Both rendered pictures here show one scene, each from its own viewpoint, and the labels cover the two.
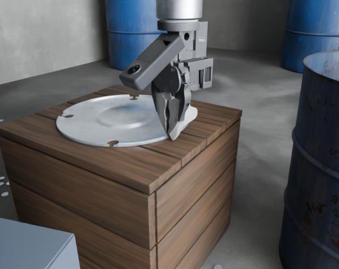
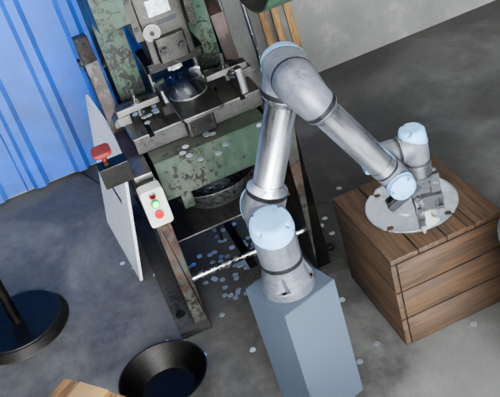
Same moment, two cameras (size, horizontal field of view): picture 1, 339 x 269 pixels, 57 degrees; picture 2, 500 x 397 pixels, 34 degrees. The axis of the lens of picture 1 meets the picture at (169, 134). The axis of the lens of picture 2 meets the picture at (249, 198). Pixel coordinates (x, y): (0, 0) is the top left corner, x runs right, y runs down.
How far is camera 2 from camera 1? 2.03 m
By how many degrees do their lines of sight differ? 41
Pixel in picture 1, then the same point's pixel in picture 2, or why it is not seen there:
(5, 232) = (318, 274)
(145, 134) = (412, 224)
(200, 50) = (435, 187)
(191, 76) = (429, 202)
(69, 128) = (372, 209)
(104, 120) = not seen: hidden behind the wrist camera
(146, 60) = not seen: hidden behind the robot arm
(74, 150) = (367, 230)
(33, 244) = (324, 280)
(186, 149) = (426, 243)
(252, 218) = not seen: outside the picture
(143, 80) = (393, 207)
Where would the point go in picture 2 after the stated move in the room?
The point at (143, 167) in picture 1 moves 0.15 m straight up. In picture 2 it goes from (394, 250) to (387, 209)
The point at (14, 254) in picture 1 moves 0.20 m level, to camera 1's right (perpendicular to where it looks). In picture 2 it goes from (319, 280) to (383, 299)
